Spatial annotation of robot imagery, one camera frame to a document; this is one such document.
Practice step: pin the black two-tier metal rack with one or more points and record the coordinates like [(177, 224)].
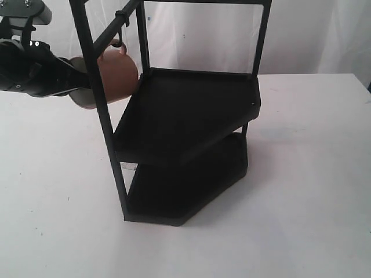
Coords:
[(181, 140)]

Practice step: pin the pink ceramic mug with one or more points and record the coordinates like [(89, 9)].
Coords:
[(119, 74)]

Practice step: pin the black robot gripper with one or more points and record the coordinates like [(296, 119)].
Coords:
[(36, 71)]

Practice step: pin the black metal hook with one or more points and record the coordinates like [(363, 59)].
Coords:
[(123, 15)]

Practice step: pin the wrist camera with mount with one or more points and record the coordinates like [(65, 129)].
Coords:
[(18, 18)]

